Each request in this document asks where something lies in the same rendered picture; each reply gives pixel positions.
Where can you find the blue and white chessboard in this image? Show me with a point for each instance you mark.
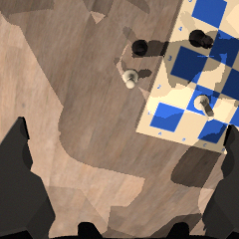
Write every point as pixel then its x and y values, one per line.
pixel 186 72

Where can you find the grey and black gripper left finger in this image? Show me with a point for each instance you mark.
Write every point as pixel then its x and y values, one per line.
pixel 25 208

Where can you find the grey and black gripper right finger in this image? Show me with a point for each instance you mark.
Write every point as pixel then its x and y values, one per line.
pixel 221 214

